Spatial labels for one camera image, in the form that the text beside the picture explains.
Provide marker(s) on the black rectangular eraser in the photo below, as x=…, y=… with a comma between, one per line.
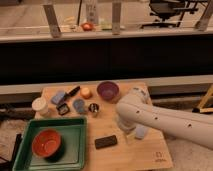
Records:
x=105, y=142

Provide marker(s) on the blue sponge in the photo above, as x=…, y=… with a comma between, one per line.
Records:
x=58, y=97

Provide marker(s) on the purple bowl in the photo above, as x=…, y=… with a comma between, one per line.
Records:
x=108, y=90

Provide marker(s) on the red round background object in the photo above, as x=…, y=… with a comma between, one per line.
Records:
x=87, y=26

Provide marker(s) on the wooden cutting board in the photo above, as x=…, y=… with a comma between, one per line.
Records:
x=130, y=154

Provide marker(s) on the green plastic tray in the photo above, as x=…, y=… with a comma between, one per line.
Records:
x=69, y=157

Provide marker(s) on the black office chair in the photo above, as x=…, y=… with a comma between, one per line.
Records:
x=171, y=12

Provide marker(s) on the small black box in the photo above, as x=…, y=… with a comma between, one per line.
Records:
x=62, y=109

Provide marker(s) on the white lidded cup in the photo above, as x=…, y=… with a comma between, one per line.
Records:
x=40, y=105

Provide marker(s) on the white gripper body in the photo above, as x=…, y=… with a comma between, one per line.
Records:
x=124, y=126

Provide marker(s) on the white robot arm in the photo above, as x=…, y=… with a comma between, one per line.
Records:
x=133, y=108

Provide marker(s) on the small metal cup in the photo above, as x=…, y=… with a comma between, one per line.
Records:
x=94, y=109

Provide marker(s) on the orange bowl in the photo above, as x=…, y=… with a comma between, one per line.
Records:
x=46, y=143

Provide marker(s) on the orange round fruit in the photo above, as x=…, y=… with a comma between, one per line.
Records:
x=86, y=93

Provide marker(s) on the grey blue round object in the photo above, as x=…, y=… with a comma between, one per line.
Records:
x=79, y=106

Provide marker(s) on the light blue cloth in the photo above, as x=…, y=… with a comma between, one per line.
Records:
x=140, y=131

